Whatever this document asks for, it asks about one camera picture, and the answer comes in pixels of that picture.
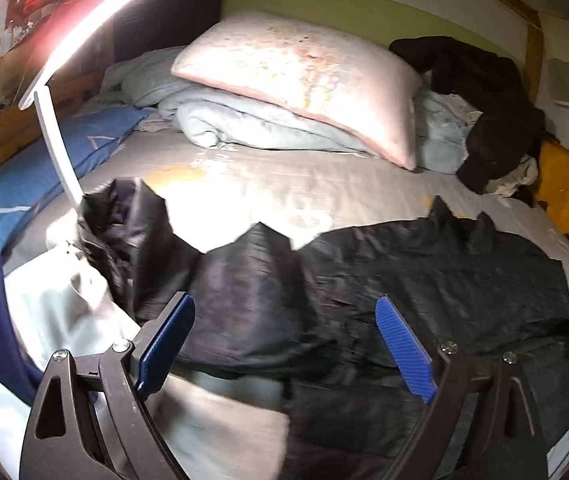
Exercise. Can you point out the white folded clothes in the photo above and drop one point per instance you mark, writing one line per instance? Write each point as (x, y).
(54, 300)

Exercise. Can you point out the cluttered shelf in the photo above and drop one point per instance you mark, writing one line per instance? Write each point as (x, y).
(14, 40)

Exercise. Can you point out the white desk lamp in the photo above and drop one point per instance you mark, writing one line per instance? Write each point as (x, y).
(54, 130)

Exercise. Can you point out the light grey duvet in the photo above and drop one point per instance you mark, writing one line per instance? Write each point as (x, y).
(244, 125)

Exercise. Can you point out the blue pillow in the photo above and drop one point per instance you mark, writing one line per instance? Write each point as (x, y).
(39, 175)

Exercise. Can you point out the grey bed sheet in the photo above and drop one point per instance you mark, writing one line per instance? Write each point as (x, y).
(264, 180)

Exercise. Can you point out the pink pillow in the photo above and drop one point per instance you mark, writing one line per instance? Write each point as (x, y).
(289, 70)

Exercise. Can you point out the red item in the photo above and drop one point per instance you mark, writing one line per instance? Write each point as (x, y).
(32, 5)

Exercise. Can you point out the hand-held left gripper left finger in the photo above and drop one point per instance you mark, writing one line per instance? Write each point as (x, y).
(164, 345)

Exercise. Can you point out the cream garment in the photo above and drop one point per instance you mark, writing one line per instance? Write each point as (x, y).
(514, 180)

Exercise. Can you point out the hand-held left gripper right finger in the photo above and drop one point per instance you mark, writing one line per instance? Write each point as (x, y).
(404, 347)

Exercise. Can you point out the black puffer jacket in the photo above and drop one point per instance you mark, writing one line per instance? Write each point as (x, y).
(414, 270)

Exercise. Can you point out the black coat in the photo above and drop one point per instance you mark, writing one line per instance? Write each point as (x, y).
(494, 125)

